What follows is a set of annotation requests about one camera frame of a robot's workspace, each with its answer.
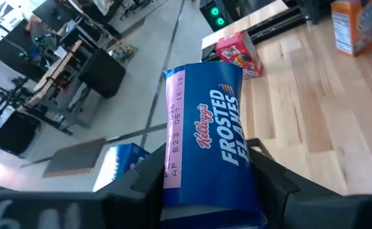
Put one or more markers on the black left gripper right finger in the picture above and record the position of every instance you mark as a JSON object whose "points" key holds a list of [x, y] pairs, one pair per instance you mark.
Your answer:
{"points": [[274, 197]]}

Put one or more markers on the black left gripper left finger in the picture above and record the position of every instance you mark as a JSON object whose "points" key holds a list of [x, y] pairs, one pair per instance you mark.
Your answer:
{"points": [[135, 197]]}

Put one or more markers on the blue Frosted Flakes cereal box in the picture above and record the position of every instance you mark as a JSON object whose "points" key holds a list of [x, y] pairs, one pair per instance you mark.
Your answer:
{"points": [[122, 165], [211, 143]]}

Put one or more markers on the red Froot Loops cereal box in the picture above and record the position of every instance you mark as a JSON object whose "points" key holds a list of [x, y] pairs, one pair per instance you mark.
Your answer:
{"points": [[239, 54]]}

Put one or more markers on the orange Mini-Wheats cereal box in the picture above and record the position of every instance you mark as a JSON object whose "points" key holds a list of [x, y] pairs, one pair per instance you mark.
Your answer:
{"points": [[354, 28]]}

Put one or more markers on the grey hazard-edged floor mat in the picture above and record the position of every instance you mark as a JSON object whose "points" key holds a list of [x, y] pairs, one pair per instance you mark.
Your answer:
{"points": [[74, 157]]}

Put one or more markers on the black cabinet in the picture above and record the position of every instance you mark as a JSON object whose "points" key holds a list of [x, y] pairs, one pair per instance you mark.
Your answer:
{"points": [[103, 73]]}

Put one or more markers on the wooden workbench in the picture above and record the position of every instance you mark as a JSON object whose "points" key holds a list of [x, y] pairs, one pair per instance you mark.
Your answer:
{"points": [[50, 76]]}

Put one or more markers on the black device with green lights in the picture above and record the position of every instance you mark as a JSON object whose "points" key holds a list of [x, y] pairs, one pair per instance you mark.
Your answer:
{"points": [[206, 19]]}

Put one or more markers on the black aluminium station frame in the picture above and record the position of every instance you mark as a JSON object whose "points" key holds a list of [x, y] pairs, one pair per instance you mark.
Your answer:
{"points": [[274, 23]]}

